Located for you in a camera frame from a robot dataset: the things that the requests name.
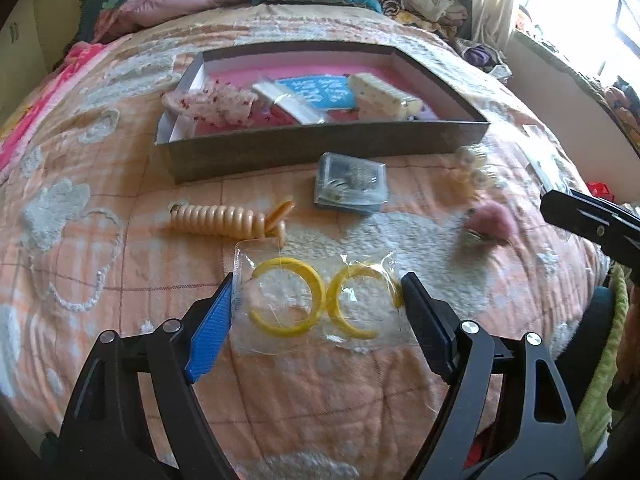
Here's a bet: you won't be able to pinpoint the shallow grey cardboard box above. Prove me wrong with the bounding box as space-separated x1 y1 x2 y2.
155 40 489 183

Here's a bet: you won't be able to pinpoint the cream wardrobe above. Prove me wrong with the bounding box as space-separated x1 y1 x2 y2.
0 0 48 122

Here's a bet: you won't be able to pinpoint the dotted chiffon bow hair clip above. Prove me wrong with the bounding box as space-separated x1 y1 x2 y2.
160 81 259 128

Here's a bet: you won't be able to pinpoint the peach spiral hair tie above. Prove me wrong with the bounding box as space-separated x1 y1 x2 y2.
168 196 296 248

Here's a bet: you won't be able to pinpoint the cream white hair clip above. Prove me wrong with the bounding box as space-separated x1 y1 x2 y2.
347 73 424 122

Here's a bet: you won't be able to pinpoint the rhinestone jewelry in grey packet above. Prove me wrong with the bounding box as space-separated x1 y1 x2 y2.
314 152 390 214

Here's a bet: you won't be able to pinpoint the window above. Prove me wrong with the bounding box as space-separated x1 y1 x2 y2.
516 0 639 87

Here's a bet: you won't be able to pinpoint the yellow hoop earrings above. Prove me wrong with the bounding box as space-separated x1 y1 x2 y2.
230 240 412 356

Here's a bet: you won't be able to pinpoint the pink cartoon blanket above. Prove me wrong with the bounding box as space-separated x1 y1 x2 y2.
1 41 112 179

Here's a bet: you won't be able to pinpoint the red ball earrings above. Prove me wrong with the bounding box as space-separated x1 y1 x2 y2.
252 79 330 126

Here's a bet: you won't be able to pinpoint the red plastic bag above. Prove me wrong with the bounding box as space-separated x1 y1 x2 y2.
587 182 615 203

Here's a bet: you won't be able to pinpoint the pink fluffy pompom hair tie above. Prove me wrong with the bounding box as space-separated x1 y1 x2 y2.
462 199 522 248

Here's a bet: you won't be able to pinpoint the cream curtain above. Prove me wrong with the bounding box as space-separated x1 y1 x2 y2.
471 0 516 53

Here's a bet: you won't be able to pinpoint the peach and white quilt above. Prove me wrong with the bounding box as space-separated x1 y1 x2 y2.
1 4 608 479

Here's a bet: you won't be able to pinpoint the small clear plastic bag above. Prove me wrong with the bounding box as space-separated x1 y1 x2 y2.
518 125 570 194

